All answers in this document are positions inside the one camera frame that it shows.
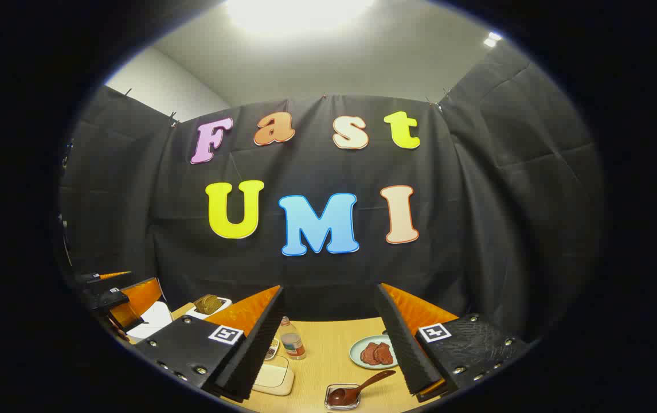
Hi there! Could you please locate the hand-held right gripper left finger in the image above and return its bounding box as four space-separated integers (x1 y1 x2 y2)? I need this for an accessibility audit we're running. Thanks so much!
134 285 284 402

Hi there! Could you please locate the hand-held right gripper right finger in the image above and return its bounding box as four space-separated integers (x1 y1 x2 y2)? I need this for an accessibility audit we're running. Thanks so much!
376 283 530 402

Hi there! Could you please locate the white rice cooker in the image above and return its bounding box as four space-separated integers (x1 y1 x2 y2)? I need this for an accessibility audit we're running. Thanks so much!
127 301 175 340

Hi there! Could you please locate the clear rice container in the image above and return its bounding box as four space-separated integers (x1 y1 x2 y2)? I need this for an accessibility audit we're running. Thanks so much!
251 356 295 396

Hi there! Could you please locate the dark wooden spoon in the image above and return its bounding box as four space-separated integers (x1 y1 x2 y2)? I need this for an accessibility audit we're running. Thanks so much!
328 370 397 407

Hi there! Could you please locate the clear plastic water bottle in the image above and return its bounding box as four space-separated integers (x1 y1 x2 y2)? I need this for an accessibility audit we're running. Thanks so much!
279 316 307 361

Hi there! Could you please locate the pale green plate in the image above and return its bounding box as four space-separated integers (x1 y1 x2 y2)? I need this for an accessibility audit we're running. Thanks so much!
349 335 399 369

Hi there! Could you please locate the white toaster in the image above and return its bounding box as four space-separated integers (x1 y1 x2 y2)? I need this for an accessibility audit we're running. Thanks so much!
184 295 233 321

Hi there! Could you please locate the large ceiling light panel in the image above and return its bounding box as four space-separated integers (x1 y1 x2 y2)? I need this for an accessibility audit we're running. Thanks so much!
224 0 376 36

